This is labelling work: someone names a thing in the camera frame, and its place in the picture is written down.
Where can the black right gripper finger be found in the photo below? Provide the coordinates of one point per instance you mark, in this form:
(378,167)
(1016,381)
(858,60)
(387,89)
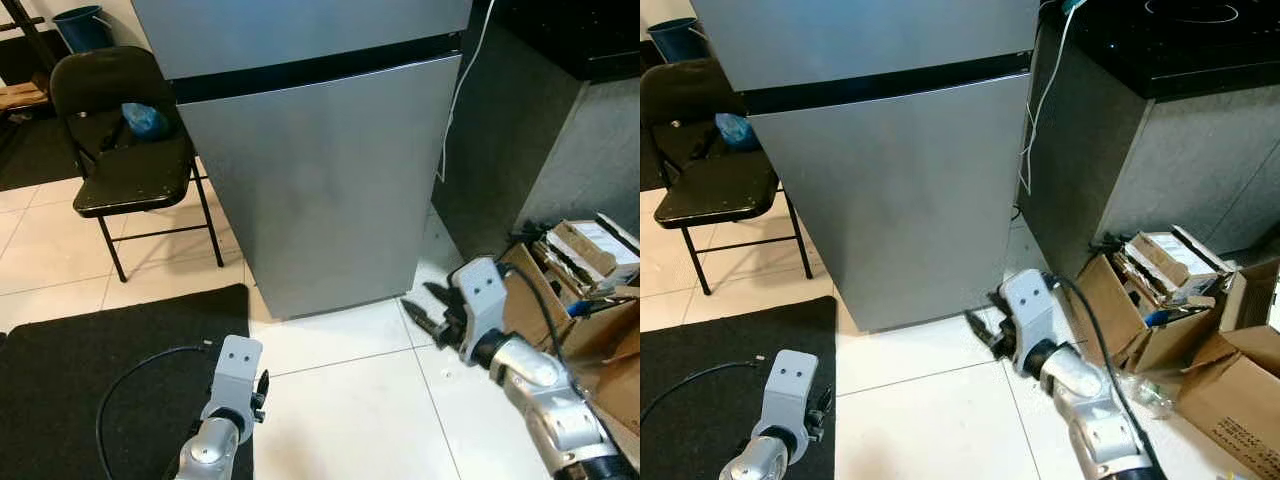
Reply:
(438,293)
(999,298)
(422,319)
(983,331)

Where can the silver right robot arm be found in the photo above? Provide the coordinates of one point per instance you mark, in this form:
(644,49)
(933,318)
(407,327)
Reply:
(540,400)
(1090,410)

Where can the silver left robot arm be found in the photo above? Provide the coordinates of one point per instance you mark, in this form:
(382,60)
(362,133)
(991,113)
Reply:
(760,465)
(210,455)

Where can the grey steel fridge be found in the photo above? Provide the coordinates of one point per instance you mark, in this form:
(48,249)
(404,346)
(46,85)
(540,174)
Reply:
(320,180)
(890,190)

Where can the small filled cardboard box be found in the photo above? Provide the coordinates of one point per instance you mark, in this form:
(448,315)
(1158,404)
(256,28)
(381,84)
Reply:
(1110,310)
(600,245)

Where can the clear empty plastic bottle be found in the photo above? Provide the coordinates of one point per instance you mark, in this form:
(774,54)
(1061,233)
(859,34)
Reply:
(1148,395)

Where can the grey kitchen counter cabinet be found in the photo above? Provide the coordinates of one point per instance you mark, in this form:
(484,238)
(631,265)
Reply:
(590,150)
(1180,160)

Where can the black folding chair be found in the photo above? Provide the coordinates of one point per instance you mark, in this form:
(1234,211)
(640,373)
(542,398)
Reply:
(130,180)
(715,195)

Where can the blue plastic bag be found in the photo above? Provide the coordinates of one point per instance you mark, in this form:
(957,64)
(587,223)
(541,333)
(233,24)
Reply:
(145,120)
(738,132)

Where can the black glass induction hob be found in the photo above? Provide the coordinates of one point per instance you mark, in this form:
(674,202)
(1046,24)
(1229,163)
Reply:
(1180,50)

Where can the large black floor mat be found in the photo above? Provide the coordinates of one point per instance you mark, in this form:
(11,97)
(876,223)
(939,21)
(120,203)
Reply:
(30,160)

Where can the blue plastic bucket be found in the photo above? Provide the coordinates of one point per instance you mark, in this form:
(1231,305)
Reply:
(82,32)
(675,42)

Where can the flat brown cardboard stack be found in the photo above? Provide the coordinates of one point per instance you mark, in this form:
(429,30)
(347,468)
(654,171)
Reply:
(22,97)

